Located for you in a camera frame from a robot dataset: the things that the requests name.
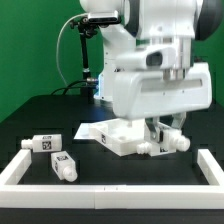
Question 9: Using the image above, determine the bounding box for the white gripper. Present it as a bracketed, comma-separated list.
[113, 63, 212, 141]

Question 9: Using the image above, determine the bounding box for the white square tabletop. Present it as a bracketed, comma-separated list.
[88, 119, 177, 157]

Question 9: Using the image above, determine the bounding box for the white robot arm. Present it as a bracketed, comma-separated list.
[80, 0, 223, 141]

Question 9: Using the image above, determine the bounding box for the white paper sheet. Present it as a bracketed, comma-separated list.
[74, 123, 97, 140]

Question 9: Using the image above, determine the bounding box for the white U-shaped fence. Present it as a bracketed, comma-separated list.
[0, 149, 224, 209]

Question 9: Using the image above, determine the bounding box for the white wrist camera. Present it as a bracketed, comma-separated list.
[115, 44, 176, 70]

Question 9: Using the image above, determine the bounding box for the black camera stand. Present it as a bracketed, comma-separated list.
[70, 16, 98, 99]

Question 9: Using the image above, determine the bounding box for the grey cable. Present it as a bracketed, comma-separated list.
[55, 13, 88, 88]

